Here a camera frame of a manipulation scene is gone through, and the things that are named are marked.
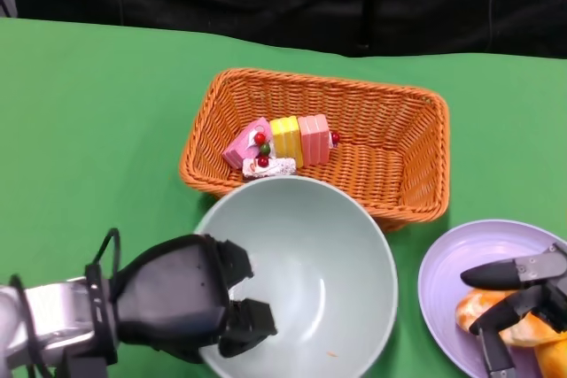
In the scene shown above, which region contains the salmon pink cake slice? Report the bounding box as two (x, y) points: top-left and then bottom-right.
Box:
(297, 113), (341, 166)

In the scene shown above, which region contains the magenta pink cake slice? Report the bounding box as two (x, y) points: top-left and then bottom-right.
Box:
(221, 116), (272, 170)

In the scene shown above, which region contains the orange striped croissant bread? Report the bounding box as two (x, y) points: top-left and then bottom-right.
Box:
(533, 337), (567, 378)

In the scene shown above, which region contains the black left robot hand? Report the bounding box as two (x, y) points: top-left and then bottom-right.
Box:
(110, 233), (279, 364)

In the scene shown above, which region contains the green tablecloth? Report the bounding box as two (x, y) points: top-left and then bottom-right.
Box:
(0, 17), (567, 378)

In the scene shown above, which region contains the grey-green bowl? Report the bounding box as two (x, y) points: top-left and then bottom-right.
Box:
(193, 175), (399, 378)

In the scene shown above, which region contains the orange wicker basket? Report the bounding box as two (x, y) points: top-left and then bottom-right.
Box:
(179, 67), (452, 233)

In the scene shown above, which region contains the lavender plate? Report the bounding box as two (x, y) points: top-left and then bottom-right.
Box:
(417, 218), (567, 378)

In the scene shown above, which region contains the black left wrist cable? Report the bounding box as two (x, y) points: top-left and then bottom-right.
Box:
(86, 227), (121, 290)

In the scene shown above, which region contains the yellow layered cake slice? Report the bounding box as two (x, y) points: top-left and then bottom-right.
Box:
(269, 115), (305, 169)

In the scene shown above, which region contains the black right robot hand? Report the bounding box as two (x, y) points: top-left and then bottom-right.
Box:
(460, 243), (567, 377)

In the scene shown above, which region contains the orange striped ring bread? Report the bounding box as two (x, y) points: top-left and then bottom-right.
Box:
(455, 288), (567, 348)

